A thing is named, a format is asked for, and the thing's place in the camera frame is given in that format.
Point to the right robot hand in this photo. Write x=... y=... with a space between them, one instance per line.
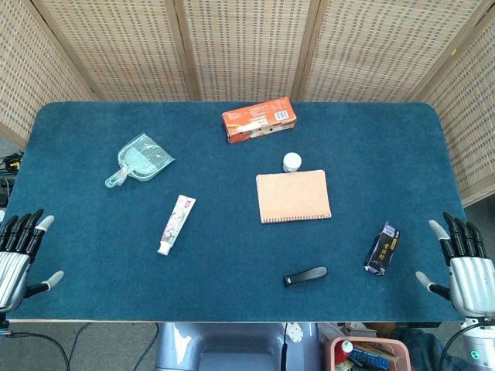
x=468 y=276

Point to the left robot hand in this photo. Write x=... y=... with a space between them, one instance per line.
x=14 y=258

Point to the black stapler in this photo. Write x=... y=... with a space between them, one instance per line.
x=305 y=276

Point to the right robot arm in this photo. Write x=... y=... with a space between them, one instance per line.
x=478 y=346

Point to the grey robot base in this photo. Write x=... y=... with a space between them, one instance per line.
x=232 y=348

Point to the white floral toothpaste tube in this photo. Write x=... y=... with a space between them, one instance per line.
x=176 y=225

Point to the yellow spiral notebook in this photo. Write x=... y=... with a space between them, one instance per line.
x=294 y=196

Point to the black purple carton box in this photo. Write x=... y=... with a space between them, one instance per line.
x=382 y=250

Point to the pink storage basket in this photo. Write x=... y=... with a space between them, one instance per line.
x=363 y=353

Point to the clear green plastic dustpan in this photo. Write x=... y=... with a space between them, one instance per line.
x=141 y=160

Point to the blue table mat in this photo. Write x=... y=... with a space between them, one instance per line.
x=216 y=239

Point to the white round bottle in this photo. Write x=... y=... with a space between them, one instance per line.
x=291 y=162

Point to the orange cardboard box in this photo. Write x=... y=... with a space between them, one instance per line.
x=258 y=119

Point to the woven bamboo folding screen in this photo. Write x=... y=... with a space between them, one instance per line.
x=247 y=46

